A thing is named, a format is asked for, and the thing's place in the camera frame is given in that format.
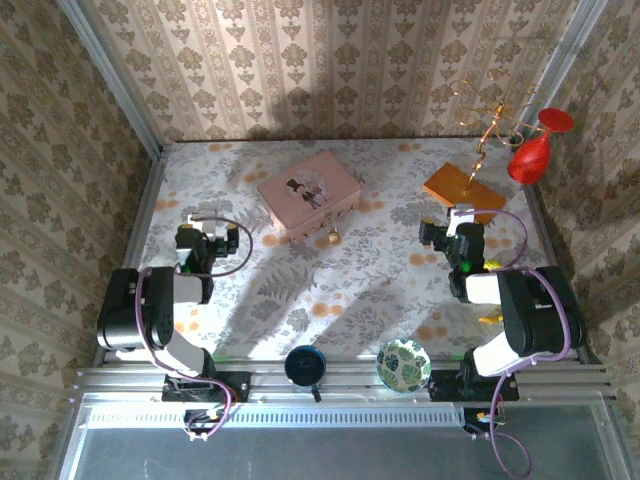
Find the pink tin box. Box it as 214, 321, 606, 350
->
256, 150, 365, 246

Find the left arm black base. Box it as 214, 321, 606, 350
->
160, 369, 253, 404

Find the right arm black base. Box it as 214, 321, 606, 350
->
428, 368, 521, 403

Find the orange wooden board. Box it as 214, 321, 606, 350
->
422, 162, 509, 221

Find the floral table cover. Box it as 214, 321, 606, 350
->
117, 139, 576, 361

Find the red wine glass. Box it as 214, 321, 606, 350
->
506, 106, 576, 186

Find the leaf pattern bowl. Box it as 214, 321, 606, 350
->
375, 338, 434, 395

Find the dark blue mug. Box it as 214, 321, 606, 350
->
283, 344, 329, 404

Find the left black connector box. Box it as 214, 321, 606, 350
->
183, 408, 227, 434

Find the black connector box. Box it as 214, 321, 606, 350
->
462, 407, 506, 434
183, 408, 227, 434

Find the right black connector box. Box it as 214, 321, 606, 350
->
462, 407, 506, 434

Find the grey metal plate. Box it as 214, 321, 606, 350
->
57, 392, 629, 480

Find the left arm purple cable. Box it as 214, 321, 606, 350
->
134, 213, 255, 441

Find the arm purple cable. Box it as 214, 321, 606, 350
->
134, 213, 255, 441
467, 208, 576, 480

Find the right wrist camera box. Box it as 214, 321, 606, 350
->
446, 203, 475, 237

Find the left aluminium side rail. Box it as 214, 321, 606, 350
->
92, 144, 169, 366

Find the aluminium side rail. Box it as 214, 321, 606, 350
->
522, 139, 604, 366
92, 144, 169, 366

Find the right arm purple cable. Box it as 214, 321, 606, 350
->
467, 208, 576, 480

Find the right aluminium side rail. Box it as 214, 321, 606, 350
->
522, 139, 604, 366

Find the gold wire glass stand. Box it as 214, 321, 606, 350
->
447, 67, 551, 194

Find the aluminium front rail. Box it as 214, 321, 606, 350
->
72, 355, 619, 404

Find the left aluminium corner post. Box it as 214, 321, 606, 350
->
55, 0, 165, 160

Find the aluminium corner post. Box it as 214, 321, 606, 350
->
55, 0, 165, 160
527, 0, 610, 144

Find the white slotted cable duct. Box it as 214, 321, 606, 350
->
79, 402, 466, 432

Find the right aluminium corner post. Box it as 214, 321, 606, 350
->
527, 0, 610, 144

